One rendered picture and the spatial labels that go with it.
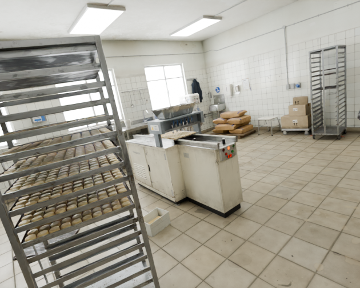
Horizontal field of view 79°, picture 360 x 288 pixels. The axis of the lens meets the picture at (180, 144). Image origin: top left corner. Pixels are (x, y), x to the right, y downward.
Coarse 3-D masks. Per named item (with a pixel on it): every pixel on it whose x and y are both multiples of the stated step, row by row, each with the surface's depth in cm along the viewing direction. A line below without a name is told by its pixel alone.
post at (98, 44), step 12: (96, 36) 108; (96, 48) 110; (108, 72) 113; (108, 84) 114; (108, 96) 115; (120, 132) 119; (120, 144) 120; (132, 180) 126; (132, 192) 127; (144, 228) 133; (144, 240) 134; (156, 276) 141
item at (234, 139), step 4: (192, 136) 305; (196, 136) 297; (200, 136) 291; (204, 136) 284; (208, 136) 278; (212, 136) 272; (216, 136) 266; (220, 136) 261; (224, 136) 256; (228, 136) 252; (232, 136) 249; (236, 136) 242; (216, 140) 268; (220, 140) 263; (228, 140) 252; (232, 140) 247; (236, 140) 244
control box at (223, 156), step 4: (232, 144) 240; (220, 148) 232; (224, 148) 233; (232, 148) 241; (220, 152) 232; (224, 152) 234; (228, 152) 238; (236, 152) 245; (220, 156) 233; (224, 156) 234; (232, 156) 242; (220, 160) 235
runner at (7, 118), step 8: (72, 104) 111; (80, 104) 112; (88, 104) 114; (96, 104) 115; (104, 104) 119; (24, 112) 103; (32, 112) 104; (40, 112) 106; (48, 112) 107; (56, 112) 108; (0, 120) 100; (8, 120) 101
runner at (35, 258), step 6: (126, 222) 131; (132, 222) 132; (108, 228) 127; (114, 228) 128; (120, 228) 130; (96, 234) 125; (102, 234) 126; (78, 240) 121; (84, 240) 122; (60, 246) 118; (66, 246) 119; (72, 246) 120; (48, 252) 115; (54, 252) 117; (30, 258) 112; (36, 258) 114; (42, 258) 115
